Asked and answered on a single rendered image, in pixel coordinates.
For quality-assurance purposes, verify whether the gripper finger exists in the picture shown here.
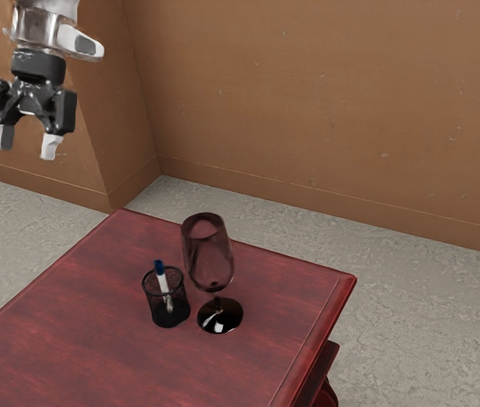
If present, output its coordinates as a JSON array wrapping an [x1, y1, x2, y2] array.
[[22, 81, 79, 161], [0, 76, 33, 152]]

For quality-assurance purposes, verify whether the white pen with blue cap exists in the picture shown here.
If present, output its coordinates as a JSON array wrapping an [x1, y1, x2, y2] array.
[[153, 259, 174, 314]]

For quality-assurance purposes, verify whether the dark wine glass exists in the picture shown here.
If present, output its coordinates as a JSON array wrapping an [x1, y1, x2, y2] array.
[[180, 212, 245, 335]]

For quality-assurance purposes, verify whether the black mesh pen holder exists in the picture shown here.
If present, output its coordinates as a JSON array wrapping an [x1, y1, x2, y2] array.
[[141, 265, 192, 329]]

